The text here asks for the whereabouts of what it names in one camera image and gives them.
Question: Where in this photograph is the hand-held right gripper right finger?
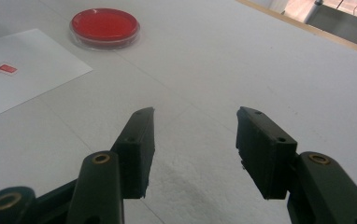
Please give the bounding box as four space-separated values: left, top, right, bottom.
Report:
236 105 299 201

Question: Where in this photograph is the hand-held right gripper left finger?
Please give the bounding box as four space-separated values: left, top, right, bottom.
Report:
110 106 156 200

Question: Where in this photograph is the red petri dish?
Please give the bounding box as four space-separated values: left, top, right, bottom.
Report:
69 7 141 51

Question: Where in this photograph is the small red square piece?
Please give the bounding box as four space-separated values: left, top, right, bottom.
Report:
0 63 20 77

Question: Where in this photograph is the white paper sheet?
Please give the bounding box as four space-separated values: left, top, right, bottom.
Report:
0 28 93 124

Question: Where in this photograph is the wooden table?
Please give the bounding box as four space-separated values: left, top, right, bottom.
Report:
235 0 357 60

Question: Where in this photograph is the white metal desk frame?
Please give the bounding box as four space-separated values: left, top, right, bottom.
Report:
302 0 357 52

